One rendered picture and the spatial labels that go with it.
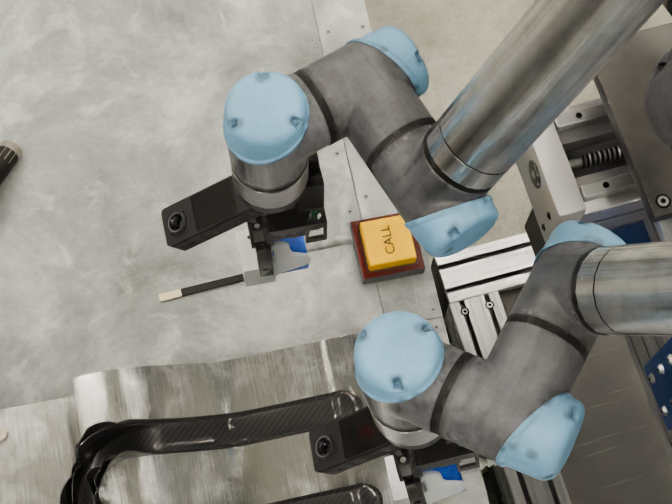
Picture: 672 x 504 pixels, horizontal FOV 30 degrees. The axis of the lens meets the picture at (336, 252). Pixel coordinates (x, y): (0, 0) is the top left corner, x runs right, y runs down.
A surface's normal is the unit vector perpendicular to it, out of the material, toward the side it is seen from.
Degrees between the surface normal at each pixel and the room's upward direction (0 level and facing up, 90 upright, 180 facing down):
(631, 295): 68
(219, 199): 33
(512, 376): 22
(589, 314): 77
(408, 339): 11
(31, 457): 0
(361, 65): 0
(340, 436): 39
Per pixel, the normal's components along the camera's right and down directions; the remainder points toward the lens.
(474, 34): 0.02, -0.35
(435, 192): -0.37, 0.60
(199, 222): -0.51, -0.18
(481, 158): -0.15, 0.73
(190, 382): 0.46, -0.40
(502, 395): -0.18, -0.48
